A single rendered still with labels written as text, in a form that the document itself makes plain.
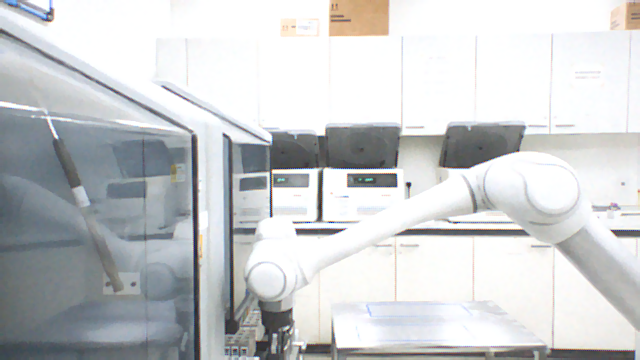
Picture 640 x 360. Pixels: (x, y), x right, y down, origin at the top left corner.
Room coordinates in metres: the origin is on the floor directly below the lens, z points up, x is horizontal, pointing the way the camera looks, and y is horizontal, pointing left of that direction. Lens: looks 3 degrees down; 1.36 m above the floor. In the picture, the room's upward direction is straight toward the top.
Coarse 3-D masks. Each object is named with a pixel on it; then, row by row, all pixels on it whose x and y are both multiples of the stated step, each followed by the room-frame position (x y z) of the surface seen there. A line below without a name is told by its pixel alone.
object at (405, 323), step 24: (336, 312) 1.79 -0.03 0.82; (360, 312) 1.79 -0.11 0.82; (384, 312) 1.79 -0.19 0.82; (408, 312) 1.79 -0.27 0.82; (432, 312) 1.79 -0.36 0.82; (456, 312) 1.79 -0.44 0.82; (480, 312) 1.79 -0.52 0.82; (504, 312) 1.80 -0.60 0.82; (336, 336) 1.55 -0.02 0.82; (360, 336) 1.55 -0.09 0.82; (384, 336) 1.55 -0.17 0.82; (408, 336) 1.55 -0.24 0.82; (432, 336) 1.55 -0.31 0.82; (456, 336) 1.56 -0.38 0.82; (480, 336) 1.56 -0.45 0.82; (504, 336) 1.56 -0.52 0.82; (528, 336) 1.56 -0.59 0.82
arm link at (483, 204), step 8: (472, 168) 1.24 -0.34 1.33; (480, 168) 1.20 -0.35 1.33; (488, 168) 1.17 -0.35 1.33; (464, 176) 1.22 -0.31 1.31; (472, 176) 1.21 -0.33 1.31; (480, 176) 1.19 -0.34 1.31; (472, 184) 1.20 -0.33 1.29; (480, 184) 1.18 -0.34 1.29; (480, 192) 1.19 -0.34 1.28; (480, 200) 1.20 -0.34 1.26; (488, 200) 1.17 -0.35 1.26; (480, 208) 1.21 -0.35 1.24; (488, 208) 1.21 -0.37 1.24; (496, 208) 1.18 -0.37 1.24
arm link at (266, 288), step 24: (432, 192) 1.22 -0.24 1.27; (456, 192) 1.20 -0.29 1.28; (384, 216) 1.16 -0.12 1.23; (408, 216) 1.19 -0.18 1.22; (432, 216) 1.21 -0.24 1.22; (456, 216) 1.23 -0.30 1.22; (288, 240) 1.07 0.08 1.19; (336, 240) 1.08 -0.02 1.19; (360, 240) 1.10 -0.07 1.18; (264, 264) 1.00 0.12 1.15; (288, 264) 1.01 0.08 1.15; (312, 264) 1.06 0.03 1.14; (264, 288) 0.99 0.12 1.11; (288, 288) 1.01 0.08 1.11
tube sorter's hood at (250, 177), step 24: (240, 144) 1.27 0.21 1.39; (264, 144) 1.63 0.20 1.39; (240, 168) 1.27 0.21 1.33; (264, 168) 1.62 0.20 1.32; (240, 192) 1.26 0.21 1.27; (264, 192) 1.62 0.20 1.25; (240, 216) 1.26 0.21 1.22; (264, 216) 1.61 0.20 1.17; (240, 240) 1.26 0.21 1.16; (240, 264) 1.26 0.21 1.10; (240, 288) 1.25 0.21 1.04; (240, 312) 1.22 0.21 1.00
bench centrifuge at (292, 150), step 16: (272, 144) 3.79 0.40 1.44; (288, 144) 3.78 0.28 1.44; (304, 144) 3.78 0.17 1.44; (272, 160) 3.98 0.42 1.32; (288, 160) 3.98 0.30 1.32; (304, 160) 3.97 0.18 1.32; (320, 160) 3.98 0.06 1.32; (288, 176) 3.58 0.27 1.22; (304, 176) 3.57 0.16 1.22; (320, 176) 3.87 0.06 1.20; (288, 192) 3.53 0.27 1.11; (304, 192) 3.52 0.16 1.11; (320, 192) 3.87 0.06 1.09; (288, 208) 3.54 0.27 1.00; (304, 208) 3.53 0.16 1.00; (320, 208) 3.86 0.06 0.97
